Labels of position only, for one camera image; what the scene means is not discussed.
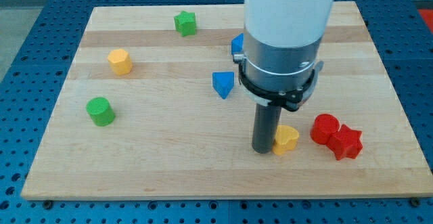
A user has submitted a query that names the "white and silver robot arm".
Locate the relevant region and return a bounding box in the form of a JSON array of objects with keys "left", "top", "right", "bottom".
[{"left": 233, "top": 0, "right": 334, "bottom": 112}]

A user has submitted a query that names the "yellow heart block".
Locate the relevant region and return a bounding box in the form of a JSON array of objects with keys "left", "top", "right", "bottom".
[{"left": 272, "top": 125, "right": 300, "bottom": 156}]

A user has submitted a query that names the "blue triangle block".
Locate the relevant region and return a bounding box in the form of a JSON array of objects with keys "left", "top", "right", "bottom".
[{"left": 212, "top": 72, "right": 235, "bottom": 99}]

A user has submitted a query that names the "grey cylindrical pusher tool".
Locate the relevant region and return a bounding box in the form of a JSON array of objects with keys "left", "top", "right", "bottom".
[{"left": 252, "top": 104, "right": 281, "bottom": 154}]

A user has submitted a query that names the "blue cube block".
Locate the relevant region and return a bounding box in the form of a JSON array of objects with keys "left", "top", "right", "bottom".
[{"left": 231, "top": 33, "right": 244, "bottom": 55}]

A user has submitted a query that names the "wooden board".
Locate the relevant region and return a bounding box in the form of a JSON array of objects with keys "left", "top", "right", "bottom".
[{"left": 21, "top": 1, "right": 432, "bottom": 201}]

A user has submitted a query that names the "green star block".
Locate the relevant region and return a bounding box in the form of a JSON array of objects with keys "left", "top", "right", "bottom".
[{"left": 174, "top": 11, "right": 196, "bottom": 37}]

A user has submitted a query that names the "yellow hexagon block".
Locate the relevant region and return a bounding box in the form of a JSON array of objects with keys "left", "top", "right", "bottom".
[{"left": 107, "top": 49, "right": 133, "bottom": 75}]

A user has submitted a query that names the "red cylinder block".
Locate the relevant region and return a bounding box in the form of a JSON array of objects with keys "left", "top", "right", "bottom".
[{"left": 310, "top": 114, "right": 340, "bottom": 145}]

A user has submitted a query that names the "green cylinder block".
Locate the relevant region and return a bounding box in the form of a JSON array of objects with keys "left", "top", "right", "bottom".
[{"left": 86, "top": 97, "right": 116, "bottom": 127}]

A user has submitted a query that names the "red star block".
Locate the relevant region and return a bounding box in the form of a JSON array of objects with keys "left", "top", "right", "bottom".
[{"left": 326, "top": 125, "right": 363, "bottom": 160}]

